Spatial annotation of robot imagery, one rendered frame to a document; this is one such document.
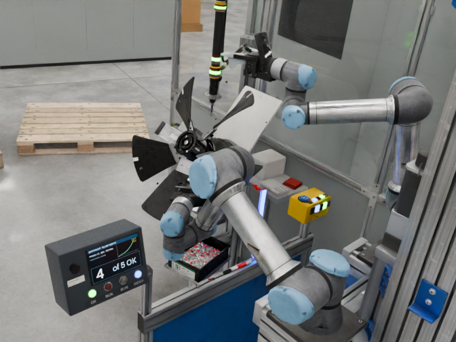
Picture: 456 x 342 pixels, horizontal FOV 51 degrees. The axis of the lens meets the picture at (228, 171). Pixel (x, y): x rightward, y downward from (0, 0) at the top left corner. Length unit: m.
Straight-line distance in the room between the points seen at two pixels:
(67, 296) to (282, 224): 1.73
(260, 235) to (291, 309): 0.21
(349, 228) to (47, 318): 1.76
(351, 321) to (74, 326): 1.79
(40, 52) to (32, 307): 4.84
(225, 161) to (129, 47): 6.40
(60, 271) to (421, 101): 1.19
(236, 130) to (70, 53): 5.33
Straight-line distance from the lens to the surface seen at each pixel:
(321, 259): 1.42
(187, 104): 2.26
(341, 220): 2.61
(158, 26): 7.81
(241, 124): 2.37
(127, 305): 3.06
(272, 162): 2.61
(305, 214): 2.06
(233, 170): 1.39
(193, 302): 1.88
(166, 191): 2.12
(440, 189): 1.33
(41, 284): 3.27
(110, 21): 7.53
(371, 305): 1.68
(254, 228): 1.35
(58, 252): 1.41
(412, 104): 1.63
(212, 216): 1.66
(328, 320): 1.51
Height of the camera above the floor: 2.10
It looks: 27 degrees down
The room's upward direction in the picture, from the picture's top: 6 degrees clockwise
